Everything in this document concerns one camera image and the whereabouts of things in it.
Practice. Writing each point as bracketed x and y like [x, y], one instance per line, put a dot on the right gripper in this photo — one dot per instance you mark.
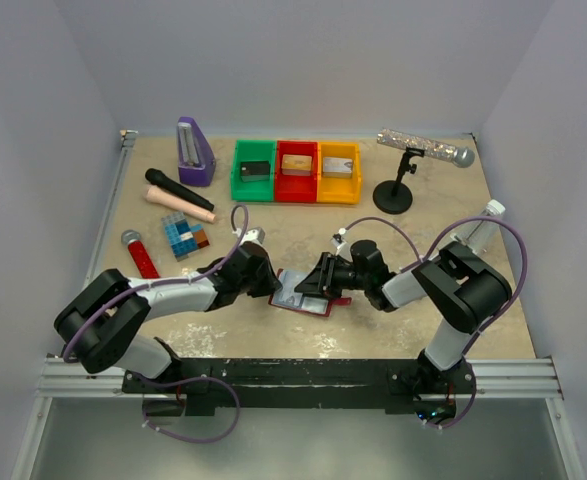
[320, 279]

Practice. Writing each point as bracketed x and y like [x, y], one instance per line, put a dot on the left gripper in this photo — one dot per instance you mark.
[271, 285]

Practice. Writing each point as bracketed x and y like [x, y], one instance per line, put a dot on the red leather card holder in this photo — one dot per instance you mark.
[319, 307]

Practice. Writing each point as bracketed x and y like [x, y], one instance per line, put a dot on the blue credit card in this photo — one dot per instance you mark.
[286, 296]

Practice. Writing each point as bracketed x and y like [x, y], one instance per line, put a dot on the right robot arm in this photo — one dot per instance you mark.
[465, 290]

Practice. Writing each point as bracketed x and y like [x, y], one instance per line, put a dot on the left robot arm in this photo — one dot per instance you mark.
[100, 326]

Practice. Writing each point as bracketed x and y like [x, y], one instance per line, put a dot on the black card stack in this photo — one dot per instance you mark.
[254, 171]

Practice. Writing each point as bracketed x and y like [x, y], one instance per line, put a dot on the silver card stack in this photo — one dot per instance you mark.
[337, 167]

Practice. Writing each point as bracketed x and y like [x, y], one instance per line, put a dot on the gold card stack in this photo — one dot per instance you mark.
[296, 165]

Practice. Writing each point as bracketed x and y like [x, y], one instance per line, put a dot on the red plastic bin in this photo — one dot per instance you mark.
[295, 189]

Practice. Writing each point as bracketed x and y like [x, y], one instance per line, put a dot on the blue toy brick block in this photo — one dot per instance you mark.
[183, 238]

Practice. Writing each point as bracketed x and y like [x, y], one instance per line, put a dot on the yellow plastic bin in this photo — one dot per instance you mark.
[339, 179]

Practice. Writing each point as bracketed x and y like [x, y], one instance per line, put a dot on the black microphone stand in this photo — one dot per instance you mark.
[393, 196]

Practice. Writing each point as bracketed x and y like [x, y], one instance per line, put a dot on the green plastic bin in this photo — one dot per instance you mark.
[253, 150]

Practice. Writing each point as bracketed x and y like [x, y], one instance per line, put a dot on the pink microphone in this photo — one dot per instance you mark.
[155, 195]

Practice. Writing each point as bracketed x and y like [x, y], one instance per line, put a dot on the red glitter microphone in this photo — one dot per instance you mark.
[132, 240]

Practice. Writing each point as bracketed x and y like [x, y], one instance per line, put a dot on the purple metronome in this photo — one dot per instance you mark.
[196, 160]

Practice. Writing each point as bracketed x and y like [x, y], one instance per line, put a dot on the black microphone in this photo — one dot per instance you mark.
[157, 178]

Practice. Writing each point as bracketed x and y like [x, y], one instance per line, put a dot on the white metronome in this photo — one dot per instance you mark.
[476, 235]

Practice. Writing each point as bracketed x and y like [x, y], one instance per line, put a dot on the silver glitter microphone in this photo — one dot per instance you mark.
[461, 157]

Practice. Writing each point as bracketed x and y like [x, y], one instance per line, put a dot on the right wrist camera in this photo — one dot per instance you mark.
[341, 245]

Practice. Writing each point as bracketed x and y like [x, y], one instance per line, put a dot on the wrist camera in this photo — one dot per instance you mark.
[341, 245]
[254, 235]

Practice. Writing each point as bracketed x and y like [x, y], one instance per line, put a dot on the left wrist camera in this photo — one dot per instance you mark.
[254, 235]

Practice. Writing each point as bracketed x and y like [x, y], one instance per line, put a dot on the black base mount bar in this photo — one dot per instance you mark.
[396, 386]

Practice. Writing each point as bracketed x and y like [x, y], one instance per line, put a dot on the aluminium frame rail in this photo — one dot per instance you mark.
[54, 371]

